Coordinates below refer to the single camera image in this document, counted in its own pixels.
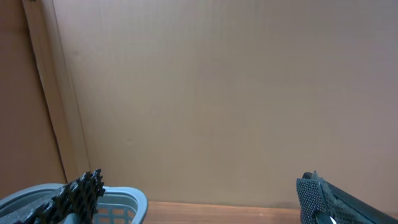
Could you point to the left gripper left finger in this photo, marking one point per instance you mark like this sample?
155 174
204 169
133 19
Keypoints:
79 198

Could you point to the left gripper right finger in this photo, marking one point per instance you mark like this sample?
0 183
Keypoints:
321 203

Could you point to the grey plastic shopping basket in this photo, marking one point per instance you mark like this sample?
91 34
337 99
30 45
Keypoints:
117 205

